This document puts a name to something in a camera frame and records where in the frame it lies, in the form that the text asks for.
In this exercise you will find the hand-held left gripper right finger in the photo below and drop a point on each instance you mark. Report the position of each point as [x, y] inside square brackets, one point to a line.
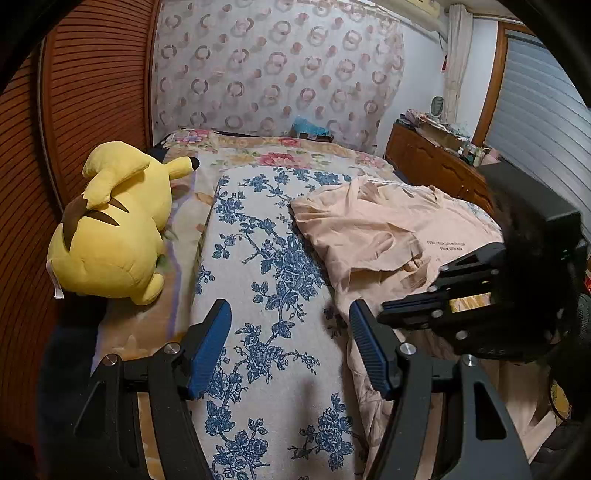
[369, 350]

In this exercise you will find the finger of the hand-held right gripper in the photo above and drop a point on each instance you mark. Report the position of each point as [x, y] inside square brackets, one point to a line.
[475, 267]
[415, 314]

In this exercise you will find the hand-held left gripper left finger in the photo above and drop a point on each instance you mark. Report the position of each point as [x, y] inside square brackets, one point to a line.
[212, 341]

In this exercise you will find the beige shirt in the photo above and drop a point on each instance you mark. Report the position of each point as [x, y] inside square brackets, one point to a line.
[369, 230]

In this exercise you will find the blue floral quilt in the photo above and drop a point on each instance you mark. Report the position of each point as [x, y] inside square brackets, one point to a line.
[268, 277]

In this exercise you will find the wooden cabinet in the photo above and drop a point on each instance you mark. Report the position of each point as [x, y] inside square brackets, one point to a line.
[425, 157]

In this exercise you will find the pile of clutter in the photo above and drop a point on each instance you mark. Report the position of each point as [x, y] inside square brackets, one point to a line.
[443, 131]

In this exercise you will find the yellow plush toy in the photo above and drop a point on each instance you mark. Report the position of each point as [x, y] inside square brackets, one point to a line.
[115, 230]

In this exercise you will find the grey window blind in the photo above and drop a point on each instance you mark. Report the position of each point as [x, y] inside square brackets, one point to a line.
[540, 106]

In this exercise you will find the pink floral bedsheet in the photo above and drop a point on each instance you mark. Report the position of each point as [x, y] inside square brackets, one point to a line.
[277, 152]

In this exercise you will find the red hanging ornament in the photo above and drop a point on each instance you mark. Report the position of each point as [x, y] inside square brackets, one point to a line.
[445, 62]

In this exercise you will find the beige tied curtain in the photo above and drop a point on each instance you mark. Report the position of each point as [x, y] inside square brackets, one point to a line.
[457, 55]

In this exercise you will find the teal fluffy item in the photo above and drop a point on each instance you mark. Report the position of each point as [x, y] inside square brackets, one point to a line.
[309, 124]

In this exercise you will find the white air conditioner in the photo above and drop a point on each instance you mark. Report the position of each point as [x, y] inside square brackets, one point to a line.
[429, 9]

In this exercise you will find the circle patterned curtain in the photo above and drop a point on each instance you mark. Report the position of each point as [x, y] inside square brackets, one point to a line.
[277, 69]

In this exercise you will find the wooden window frame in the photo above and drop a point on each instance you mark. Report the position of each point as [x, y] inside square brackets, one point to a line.
[491, 83]

